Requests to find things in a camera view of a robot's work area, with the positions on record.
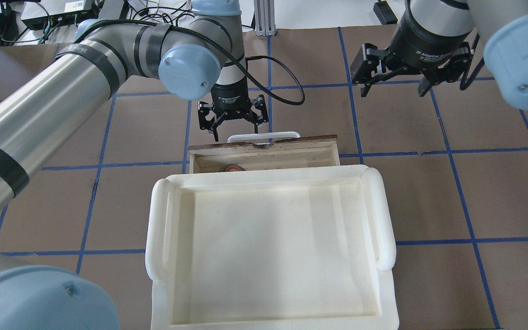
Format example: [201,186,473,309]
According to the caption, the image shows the grey orange scissors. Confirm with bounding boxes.
[224,164,245,172]

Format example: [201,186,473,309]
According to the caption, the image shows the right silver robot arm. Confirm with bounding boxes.
[350,0,528,110]

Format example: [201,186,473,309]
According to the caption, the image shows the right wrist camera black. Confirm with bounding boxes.
[349,43,389,84]

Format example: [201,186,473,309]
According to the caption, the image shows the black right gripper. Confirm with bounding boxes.
[359,12,473,98]

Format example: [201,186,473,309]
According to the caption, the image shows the white plastic tray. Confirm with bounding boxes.
[145,165,400,330]

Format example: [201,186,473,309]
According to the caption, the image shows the light wooden drawer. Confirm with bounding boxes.
[188,134,340,174]

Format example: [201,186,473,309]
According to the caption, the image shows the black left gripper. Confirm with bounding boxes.
[198,84,270,142]

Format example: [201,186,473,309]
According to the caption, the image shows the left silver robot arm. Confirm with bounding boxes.
[0,0,251,330]

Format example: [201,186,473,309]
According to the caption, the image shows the white drawer handle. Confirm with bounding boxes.
[227,131,301,143]

